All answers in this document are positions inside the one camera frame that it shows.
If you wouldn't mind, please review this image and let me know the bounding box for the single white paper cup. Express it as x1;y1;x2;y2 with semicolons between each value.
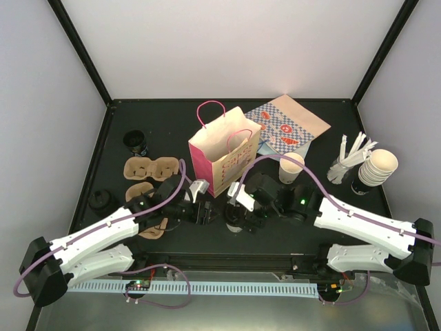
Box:
224;204;247;233

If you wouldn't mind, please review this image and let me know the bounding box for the cream pink Cakes paper bag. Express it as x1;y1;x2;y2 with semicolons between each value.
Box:
188;100;261;197

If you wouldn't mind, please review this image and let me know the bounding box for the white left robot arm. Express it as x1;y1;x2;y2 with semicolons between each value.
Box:
19;175;215;308

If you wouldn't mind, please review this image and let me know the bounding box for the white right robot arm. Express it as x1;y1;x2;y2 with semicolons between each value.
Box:
227;173;434;286

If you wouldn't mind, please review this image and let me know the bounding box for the black coffee cup with lid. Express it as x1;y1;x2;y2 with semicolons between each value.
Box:
88;189;113;212

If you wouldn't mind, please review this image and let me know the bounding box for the black open coffee cup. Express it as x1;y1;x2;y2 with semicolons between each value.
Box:
123;130;148;157

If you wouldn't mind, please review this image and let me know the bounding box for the blue checkered bakery paper bag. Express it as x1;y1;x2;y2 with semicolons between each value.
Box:
245;94;331;154

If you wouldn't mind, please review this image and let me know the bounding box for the tall white paper cup stack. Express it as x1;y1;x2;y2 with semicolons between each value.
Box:
358;149;398;187

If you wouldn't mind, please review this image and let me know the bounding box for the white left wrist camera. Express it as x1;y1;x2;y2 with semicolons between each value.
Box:
185;179;209;203

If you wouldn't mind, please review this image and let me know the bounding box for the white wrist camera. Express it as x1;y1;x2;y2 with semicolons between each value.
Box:
185;179;209;203
227;182;256;212

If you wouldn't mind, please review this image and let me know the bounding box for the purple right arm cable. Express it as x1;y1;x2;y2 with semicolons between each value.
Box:
245;153;441;249

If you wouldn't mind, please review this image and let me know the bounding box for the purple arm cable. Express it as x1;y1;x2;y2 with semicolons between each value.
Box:
245;153;441;249
14;159;190;299

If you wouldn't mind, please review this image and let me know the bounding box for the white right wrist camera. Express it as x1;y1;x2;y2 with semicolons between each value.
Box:
227;182;256;212

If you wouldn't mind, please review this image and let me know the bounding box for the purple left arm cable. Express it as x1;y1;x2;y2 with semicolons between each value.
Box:
14;159;190;299

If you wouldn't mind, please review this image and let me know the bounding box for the white slotted cable rail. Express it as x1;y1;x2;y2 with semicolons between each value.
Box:
65;279;343;299

